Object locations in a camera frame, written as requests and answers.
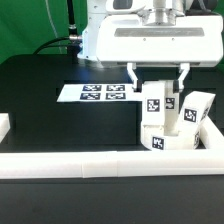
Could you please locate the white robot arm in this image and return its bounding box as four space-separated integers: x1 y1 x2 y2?
78 0 224 92

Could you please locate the grey cable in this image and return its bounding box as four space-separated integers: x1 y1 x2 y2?
44 0 64 54

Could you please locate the white U-shaped fence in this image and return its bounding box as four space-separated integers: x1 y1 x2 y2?
0 118 224 179

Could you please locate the white fence piece left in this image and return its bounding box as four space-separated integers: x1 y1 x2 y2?
0 113 10 143

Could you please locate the white marker sheet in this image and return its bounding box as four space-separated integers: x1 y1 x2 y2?
57 83 142 103

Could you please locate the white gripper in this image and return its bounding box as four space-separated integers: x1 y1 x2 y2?
96 14 223 93

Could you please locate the black cable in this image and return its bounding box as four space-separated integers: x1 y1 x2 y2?
33 0 83 56

